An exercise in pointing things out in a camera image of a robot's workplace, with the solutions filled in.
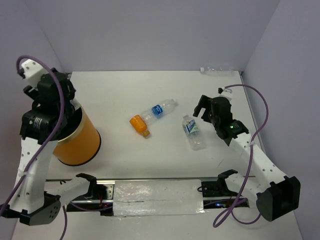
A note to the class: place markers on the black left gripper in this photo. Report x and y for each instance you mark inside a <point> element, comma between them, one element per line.
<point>36,93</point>

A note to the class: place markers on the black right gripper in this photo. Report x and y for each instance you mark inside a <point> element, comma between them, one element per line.
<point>205,102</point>

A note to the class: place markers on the clear bottle green label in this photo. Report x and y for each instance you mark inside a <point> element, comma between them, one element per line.
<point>193,133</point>

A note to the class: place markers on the clear unlabelled bottle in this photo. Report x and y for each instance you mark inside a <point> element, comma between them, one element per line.
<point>219,71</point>

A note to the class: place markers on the clear bottle blue label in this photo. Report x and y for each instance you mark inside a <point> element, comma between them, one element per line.
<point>158,111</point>

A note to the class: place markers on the orange juice bottle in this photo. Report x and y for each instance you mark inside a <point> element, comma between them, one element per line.
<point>140,126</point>

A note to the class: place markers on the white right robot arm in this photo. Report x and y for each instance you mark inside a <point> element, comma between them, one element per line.
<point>274,193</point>

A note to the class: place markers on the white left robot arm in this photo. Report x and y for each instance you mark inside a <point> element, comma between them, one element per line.
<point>56,126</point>

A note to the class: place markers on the orange cylindrical bin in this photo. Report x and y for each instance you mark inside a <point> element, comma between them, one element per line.
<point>79,141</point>

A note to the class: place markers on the silver foil tape patch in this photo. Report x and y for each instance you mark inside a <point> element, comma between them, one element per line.
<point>157,198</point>

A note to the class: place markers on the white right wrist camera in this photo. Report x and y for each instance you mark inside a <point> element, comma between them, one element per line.
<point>226,93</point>

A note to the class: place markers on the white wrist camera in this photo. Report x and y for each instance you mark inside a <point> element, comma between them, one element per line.
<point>32,72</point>
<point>226,93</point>

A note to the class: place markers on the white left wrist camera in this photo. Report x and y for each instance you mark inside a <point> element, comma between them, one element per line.
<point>32,72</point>

